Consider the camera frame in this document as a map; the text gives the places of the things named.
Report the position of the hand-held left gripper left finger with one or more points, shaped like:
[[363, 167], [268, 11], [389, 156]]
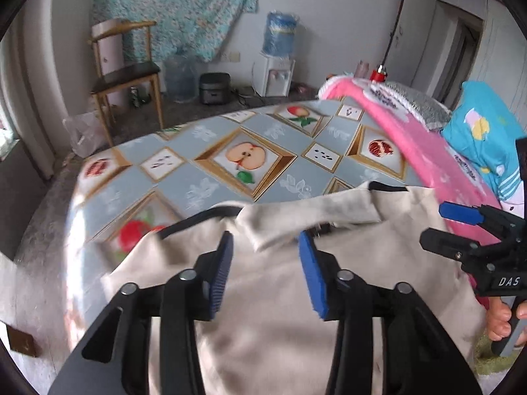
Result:
[[220, 271]]

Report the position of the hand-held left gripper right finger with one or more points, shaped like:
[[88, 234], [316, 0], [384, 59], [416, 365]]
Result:
[[311, 271]]

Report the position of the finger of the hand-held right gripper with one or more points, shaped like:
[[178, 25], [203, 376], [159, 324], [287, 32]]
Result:
[[457, 212], [444, 245]]

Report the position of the beige zip jacket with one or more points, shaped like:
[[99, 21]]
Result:
[[267, 345]]

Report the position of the person's right hand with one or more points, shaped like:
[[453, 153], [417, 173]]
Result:
[[498, 321]]

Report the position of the pink printed blanket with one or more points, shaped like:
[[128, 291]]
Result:
[[411, 144]]

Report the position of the blue cartoon print pillow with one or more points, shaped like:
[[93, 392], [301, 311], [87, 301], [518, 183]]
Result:
[[477, 131]]

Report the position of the silver quilted mat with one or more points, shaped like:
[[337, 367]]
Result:
[[416, 103]]

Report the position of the black rice cooker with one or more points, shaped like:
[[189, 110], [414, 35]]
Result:
[[214, 88]]

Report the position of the clear plastic bag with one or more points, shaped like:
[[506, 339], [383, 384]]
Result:
[[84, 131]]

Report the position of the white water dispenser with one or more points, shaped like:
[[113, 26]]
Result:
[[274, 78]]

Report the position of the empty clear water jug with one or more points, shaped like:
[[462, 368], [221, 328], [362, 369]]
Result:
[[181, 78]]

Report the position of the small cardboard box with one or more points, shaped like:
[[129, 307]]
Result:
[[22, 341]]

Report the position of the wooden chair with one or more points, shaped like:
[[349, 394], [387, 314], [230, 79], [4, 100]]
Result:
[[123, 78]]

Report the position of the blue water bottle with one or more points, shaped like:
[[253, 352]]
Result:
[[281, 33]]

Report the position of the grey curtain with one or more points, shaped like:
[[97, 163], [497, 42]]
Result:
[[24, 90]]

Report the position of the door frame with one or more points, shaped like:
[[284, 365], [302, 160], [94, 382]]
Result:
[[457, 49]]

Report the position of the wall socket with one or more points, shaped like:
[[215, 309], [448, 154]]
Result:
[[231, 56]]

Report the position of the teal floral wall cloth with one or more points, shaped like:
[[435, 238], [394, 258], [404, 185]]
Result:
[[177, 8]]

